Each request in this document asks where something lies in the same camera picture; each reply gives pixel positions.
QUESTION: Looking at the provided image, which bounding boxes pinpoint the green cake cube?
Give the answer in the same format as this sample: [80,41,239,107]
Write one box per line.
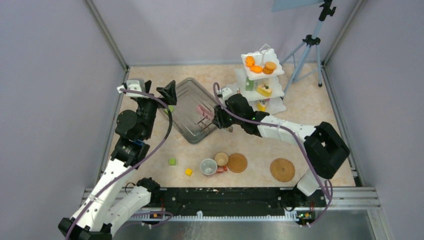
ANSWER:
[245,77,255,92]

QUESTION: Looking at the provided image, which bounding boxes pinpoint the pink-handled metal tongs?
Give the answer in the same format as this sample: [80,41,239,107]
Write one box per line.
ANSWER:
[196,104,214,130]

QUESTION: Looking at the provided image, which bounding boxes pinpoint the smooth brown round coaster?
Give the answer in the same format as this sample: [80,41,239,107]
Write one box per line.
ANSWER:
[226,153,248,173]

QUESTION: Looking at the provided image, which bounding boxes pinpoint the ribbed brown round coaster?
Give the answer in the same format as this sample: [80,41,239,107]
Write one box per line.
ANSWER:
[269,158,296,183]

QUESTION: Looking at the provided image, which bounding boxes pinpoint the yellow cube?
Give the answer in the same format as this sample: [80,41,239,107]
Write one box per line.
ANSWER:
[184,168,193,177]

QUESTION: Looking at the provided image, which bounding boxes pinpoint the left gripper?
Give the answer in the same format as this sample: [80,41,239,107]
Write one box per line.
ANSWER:
[137,79,177,139]

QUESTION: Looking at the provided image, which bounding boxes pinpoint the orange round macaron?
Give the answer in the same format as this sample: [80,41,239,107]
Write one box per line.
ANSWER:
[264,61,277,71]

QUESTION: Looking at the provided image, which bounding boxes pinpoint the yellow cheese cake wedge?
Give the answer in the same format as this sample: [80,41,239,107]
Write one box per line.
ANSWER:
[256,100,268,112]

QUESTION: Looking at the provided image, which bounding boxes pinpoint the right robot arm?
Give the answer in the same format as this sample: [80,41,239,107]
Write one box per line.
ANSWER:
[213,82,351,206]

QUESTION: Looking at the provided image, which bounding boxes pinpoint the light blue tripod stand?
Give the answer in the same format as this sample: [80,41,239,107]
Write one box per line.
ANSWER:
[271,0,337,94]

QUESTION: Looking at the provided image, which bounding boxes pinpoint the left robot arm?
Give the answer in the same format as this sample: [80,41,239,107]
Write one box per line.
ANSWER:
[58,78,177,240]

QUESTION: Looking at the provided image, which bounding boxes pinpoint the silver metal tray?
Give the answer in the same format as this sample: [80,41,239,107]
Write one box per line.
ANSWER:
[172,77,217,144]

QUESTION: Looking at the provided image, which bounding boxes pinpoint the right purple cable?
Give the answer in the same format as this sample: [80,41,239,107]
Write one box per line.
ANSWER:
[212,82,334,228]

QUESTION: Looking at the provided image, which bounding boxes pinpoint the brown round cookie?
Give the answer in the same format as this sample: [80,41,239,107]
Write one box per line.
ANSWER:
[262,67,274,75]

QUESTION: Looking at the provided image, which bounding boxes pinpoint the orange bear cookie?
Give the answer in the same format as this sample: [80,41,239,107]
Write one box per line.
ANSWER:
[249,65,263,74]

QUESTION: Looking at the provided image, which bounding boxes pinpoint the white three-tier serving stand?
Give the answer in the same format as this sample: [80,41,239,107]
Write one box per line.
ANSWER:
[227,43,287,114]

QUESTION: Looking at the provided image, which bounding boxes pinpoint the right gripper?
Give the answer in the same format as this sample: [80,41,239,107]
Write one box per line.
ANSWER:
[212,101,244,130]

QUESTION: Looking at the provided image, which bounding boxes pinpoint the orange flower cookie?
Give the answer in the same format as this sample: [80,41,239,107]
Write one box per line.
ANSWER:
[245,55,255,68]

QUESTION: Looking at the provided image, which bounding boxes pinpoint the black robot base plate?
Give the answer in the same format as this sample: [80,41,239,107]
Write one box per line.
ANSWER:
[149,187,327,217]

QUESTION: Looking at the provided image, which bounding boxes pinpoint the grey-white cup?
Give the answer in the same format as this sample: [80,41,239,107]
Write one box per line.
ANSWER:
[199,158,218,176]

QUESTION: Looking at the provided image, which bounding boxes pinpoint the brown cup with red handle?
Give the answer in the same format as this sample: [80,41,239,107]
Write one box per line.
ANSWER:
[214,152,229,174]

